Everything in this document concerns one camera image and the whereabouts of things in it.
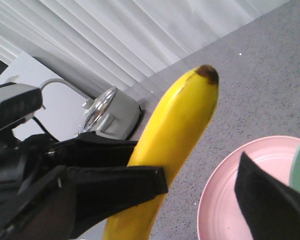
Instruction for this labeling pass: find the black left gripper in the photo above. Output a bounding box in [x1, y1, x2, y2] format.
[0, 131, 138, 240]

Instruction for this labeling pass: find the white curtain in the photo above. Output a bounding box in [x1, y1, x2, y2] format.
[0, 0, 283, 95]

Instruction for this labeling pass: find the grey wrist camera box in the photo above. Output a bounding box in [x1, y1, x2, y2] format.
[0, 82, 43, 131]

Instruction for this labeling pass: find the black cable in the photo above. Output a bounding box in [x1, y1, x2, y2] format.
[31, 116, 62, 143]

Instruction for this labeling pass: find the pink plate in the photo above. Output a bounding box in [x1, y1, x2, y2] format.
[197, 135, 300, 240]

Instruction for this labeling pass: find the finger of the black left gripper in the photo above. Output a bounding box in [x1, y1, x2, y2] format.
[67, 166, 168, 239]

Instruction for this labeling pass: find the yellow banana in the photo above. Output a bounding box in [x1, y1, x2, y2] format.
[102, 64, 219, 240]

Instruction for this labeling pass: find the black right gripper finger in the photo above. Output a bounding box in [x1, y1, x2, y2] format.
[234, 152, 300, 240]

